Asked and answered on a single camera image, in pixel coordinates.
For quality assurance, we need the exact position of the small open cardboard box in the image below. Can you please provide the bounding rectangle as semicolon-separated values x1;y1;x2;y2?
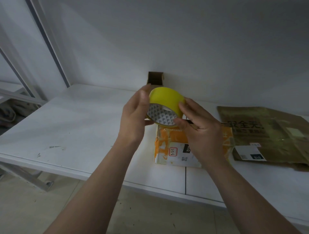
147;71;165;88

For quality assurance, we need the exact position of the person's right forearm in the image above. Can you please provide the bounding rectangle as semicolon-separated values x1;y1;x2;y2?
204;155;302;234

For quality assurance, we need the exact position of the grey metal rack post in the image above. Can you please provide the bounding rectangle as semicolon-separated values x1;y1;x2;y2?
25;0;71;88

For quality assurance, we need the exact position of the orange and white carton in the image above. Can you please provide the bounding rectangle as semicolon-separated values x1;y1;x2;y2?
154;124;235;168

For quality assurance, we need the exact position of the white metal rack frame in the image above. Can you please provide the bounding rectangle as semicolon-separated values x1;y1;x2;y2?
0;23;47;106

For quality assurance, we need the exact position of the person's left hand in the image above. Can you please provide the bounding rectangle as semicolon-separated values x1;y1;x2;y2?
118;84;155;144

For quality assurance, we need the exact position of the metal table support bar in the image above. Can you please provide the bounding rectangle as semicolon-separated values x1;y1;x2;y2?
0;161;54;192

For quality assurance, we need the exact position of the crumpled grey cloth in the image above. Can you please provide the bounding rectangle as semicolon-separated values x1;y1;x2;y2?
0;99;39;135

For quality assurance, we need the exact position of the person's right hand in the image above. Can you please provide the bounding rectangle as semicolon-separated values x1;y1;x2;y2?
173;98;233;167

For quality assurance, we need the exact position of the flattened brown cardboard box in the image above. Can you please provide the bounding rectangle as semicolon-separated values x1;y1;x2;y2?
217;106;309;172

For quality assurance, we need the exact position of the yellow tape roll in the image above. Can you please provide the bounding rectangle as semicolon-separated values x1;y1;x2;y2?
146;87;187;127

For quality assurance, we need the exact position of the person's left forearm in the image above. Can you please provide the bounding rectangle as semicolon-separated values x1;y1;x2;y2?
43;136;143;234

